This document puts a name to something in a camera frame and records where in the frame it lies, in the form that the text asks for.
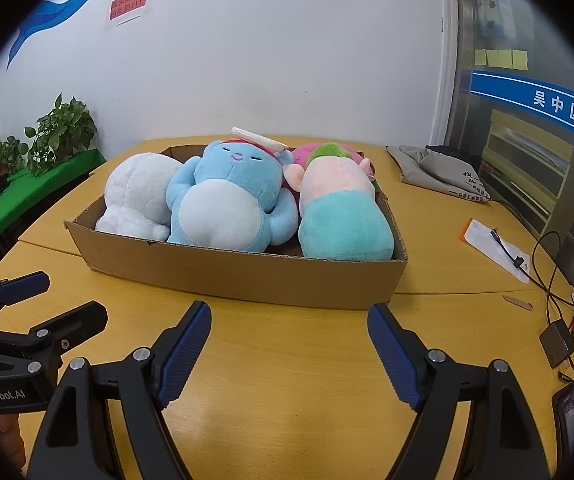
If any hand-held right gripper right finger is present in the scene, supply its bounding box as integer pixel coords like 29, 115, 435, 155
367, 303, 552, 480

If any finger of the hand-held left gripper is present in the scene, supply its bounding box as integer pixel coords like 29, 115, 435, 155
0, 300, 109, 365
0, 271, 50, 323

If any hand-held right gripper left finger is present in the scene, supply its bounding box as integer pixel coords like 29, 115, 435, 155
27, 300, 213, 480

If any cardboard box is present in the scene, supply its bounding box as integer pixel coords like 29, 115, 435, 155
64, 145, 409, 311

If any white plush toy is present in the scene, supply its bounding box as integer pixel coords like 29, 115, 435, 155
94, 154, 185, 242

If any blue plush toy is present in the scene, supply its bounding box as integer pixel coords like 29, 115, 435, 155
165, 140, 300, 253

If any teal and peach plush toy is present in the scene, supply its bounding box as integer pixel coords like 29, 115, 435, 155
284, 142, 396, 262

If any pink plush bear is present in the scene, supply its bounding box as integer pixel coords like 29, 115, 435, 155
224, 135, 368, 196

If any person's left hand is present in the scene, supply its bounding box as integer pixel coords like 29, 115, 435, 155
0, 411, 23, 441

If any green shelf cover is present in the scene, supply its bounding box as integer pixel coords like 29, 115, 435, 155
0, 149, 107, 271

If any small potted green plant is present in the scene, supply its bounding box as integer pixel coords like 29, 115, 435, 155
0, 134, 29, 177

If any large potted green plant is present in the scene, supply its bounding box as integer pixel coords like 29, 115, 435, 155
24, 92, 99, 177

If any black power adapter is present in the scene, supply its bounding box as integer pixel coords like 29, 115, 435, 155
538, 319, 574, 368

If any black smartphone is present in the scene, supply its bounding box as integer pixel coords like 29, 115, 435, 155
552, 382, 574, 461

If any grey cloth bag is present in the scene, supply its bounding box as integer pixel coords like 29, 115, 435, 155
386, 144, 435, 187

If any beige printed cloth bag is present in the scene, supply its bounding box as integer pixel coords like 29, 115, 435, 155
419, 146, 492, 204

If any yellow shelf unit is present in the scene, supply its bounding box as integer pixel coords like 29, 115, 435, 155
479, 110, 574, 233

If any blue window banner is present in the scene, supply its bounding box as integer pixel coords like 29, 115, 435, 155
469, 70, 574, 148

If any cartoon bear poster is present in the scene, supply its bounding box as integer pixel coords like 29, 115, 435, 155
476, 0, 510, 38

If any black cable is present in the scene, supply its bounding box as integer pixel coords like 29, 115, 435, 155
489, 227, 574, 331

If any red wall sign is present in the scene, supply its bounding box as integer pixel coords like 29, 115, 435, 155
108, 0, 149, 23

